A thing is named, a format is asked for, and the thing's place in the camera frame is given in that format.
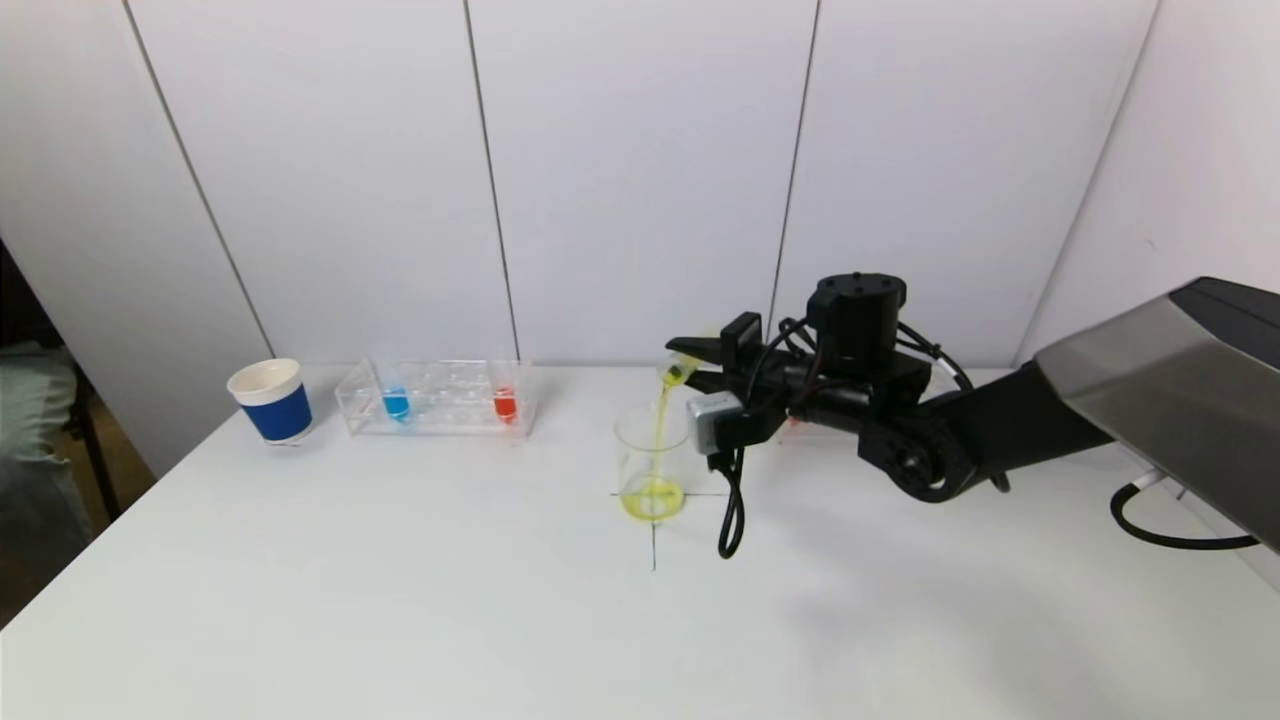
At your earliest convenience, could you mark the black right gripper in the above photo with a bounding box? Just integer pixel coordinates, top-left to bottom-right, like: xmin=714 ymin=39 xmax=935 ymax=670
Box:
xmin=665 ymin=311 xmax=805 ymax=395

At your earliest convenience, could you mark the yellow pigment test tube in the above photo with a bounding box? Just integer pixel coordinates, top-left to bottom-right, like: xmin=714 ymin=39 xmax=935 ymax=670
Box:
xmin=655 ymin=322 xmax=719 ymax=393

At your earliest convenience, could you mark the clear glass beaker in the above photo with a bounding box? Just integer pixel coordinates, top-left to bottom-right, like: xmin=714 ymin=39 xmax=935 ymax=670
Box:
xmin=613 ymin=402 xmax=692 ymax=525

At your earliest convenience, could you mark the clear acrylic test tube rack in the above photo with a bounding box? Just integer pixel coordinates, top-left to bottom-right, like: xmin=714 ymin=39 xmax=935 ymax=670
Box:
xmin=336 ymin=360 xmax=542 ymax=442

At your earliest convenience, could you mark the blue pigment test tube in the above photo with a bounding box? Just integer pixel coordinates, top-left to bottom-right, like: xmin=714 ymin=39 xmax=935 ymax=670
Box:
xmin=375 ymin=345 xmax=414 ymax=425

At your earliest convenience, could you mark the blue paper cup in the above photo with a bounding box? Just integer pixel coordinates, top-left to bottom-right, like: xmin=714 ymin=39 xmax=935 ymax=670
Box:
xmin=227 ymin=359 xmax=315 ymax=447

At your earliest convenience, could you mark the person in grey clothes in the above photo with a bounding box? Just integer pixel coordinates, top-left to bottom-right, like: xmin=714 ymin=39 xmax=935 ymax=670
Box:
xmin=0 ymin=343 xmax=93 ymax=611

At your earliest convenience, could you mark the black camera cable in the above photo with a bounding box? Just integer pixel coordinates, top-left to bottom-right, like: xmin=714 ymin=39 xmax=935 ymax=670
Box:
xmin=716 ymin=448 xmax=748 ymax=560

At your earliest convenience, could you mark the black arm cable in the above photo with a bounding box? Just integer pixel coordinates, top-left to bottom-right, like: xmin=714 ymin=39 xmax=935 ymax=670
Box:
xmin=1109 ymin=468 xmax=1263 ymax=552

